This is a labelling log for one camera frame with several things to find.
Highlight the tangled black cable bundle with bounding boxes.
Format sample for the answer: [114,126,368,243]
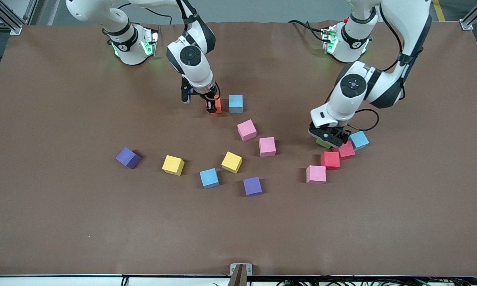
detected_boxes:
[276,277,477,286]

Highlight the aluminium frame post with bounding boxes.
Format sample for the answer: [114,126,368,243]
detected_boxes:
[459,0,477,31]
[0,0,38,35]

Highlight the white table front rail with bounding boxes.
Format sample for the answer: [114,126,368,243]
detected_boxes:
[0,275,477,286]

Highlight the red foam cube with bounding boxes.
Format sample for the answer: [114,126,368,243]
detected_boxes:
[332,143,356,160]
[320,151,341,170]

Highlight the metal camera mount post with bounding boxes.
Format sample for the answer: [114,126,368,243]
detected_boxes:
[230,263,253,286]

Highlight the brown table mat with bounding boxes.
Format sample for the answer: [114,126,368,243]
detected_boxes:
[0,20,477,277]

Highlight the purple foam cube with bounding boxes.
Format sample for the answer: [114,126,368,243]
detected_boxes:
[243,176,263,197]
[116,147,141,170]

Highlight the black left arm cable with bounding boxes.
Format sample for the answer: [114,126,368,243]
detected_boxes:
[348,0,421,132]

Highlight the pink foam cube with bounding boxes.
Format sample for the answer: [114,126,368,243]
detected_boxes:
[306,165,327,184]
[259,137,277,158]
[237,119,258,142]

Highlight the black base cable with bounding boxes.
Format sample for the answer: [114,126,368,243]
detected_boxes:
[288,19,327,42]

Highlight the yellow foam cube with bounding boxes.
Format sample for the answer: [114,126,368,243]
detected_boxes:
[221,151,243,174]
[162,155,185,176]

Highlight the blue foam cube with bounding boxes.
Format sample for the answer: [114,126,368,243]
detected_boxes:
[199,168,220,189]
[349,130,370,151]
[228,95,244,114]

